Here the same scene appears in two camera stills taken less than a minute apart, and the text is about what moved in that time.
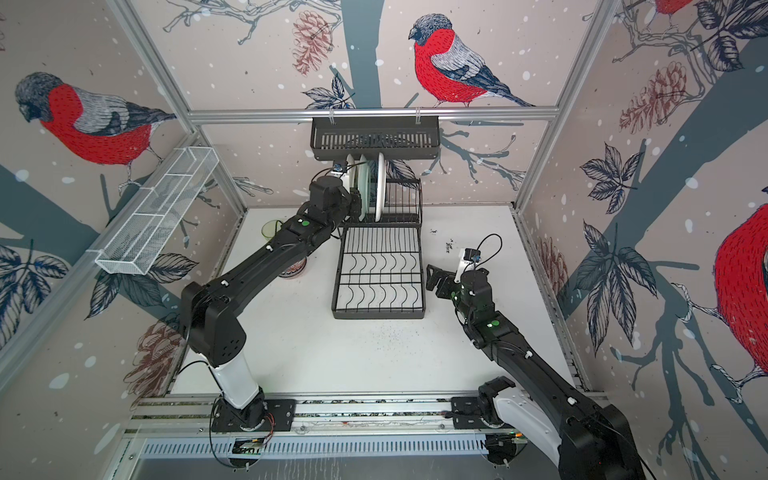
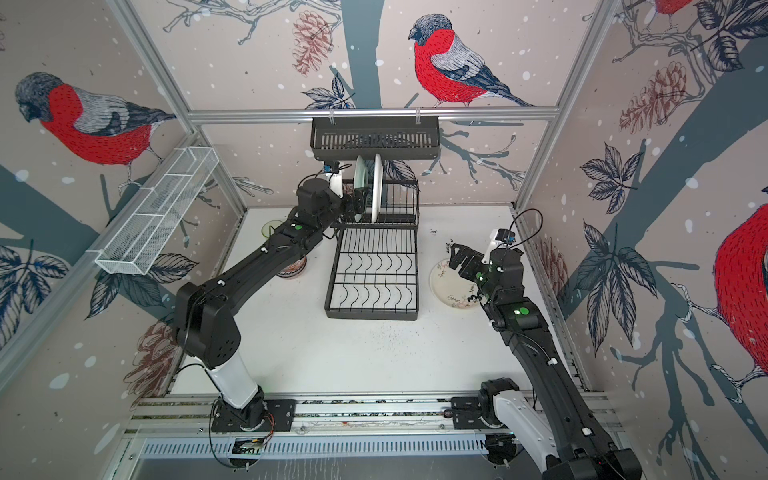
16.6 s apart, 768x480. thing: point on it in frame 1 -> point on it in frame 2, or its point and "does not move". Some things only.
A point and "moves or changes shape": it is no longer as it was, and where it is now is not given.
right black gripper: [445, 291] -> [463, 258]
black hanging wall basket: [396, 139] does not move
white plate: [348, 178] moves or changes shape
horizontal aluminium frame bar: [370, 115] does not move
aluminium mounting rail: [377, 416] does not move
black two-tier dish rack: [380, 266] does not move
